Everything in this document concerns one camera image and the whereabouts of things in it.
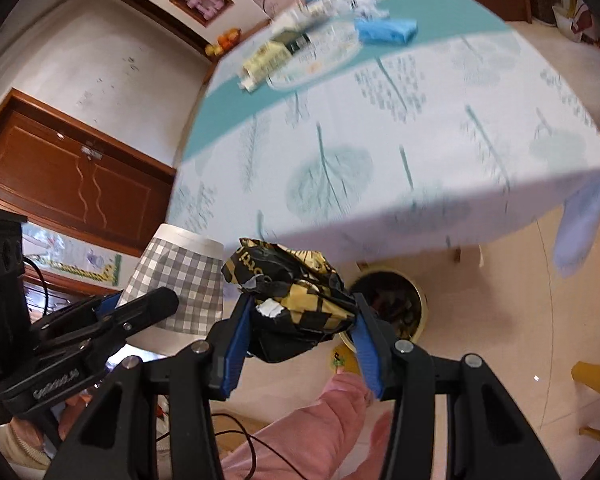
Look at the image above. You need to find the animal wall poster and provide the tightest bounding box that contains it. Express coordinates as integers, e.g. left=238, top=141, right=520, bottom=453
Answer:
left=22, top=222, right=123, bottom=288

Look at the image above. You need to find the brown wooden door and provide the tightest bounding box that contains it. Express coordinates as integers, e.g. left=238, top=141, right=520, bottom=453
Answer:
left=0, top=87, right=177, bottom=258

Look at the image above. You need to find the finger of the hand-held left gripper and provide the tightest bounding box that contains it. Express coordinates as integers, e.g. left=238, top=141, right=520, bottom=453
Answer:
left=30, top=294, right=122, bottom=333
left=30, top=287, right=181, bottom=361

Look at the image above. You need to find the clear glass plate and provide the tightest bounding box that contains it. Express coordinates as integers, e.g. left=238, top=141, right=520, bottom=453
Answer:
left=267, top=17, right=362, bottom=92

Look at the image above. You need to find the yellow stool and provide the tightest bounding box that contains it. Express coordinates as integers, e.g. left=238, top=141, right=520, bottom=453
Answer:
left=571, top=360, right=600, bottom=443

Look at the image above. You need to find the fruit bowl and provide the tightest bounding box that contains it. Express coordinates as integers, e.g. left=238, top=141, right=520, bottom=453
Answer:
left=205, top=27, right=242, bottom=57

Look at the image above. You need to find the black cable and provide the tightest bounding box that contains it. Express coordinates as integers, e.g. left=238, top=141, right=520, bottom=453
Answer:
left=24, top=255, right=49, bottom=313
left=212, top=412, right=303, bottom=480

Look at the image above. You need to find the black gold foil wrapper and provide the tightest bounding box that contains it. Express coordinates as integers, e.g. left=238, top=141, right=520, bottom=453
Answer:
left=221, top=237, right=358, bottom=363

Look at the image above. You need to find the grey checkered paper cup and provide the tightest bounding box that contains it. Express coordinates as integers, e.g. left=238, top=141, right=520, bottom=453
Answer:
left=117, top=224, right=226, bottom=335

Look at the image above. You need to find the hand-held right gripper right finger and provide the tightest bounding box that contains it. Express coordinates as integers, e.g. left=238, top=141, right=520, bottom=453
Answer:
left=351, top=292, right=556, bottom=480

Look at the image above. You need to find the black yellow-rimmed trash bin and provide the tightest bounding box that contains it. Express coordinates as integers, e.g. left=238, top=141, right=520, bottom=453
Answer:
left=337, top=270, right=428, bottom=356

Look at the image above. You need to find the dark wooden furniture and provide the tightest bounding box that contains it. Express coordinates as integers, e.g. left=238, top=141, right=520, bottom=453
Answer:
left=22, top=267, right=121, bottom=321

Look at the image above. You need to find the blue face mask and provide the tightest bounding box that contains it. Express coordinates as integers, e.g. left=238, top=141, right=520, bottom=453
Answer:
left=355, top=17, right=418, bottom=46

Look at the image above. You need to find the yellow slipper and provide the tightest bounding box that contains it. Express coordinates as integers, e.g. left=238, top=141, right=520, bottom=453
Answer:
left=330, top=345, right=352, bottom=373

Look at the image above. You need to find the white bucket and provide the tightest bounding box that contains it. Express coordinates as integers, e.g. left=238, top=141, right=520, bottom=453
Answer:
left=552, top=2, right=588, bottom=41

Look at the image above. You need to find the leaf-print tablecloth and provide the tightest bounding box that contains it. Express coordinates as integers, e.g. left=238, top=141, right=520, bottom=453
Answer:
left=167, top=0, right=600, bottom=281

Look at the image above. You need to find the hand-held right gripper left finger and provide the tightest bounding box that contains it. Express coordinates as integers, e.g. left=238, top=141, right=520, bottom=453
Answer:
left=44, top=294, right=255, bottom=480

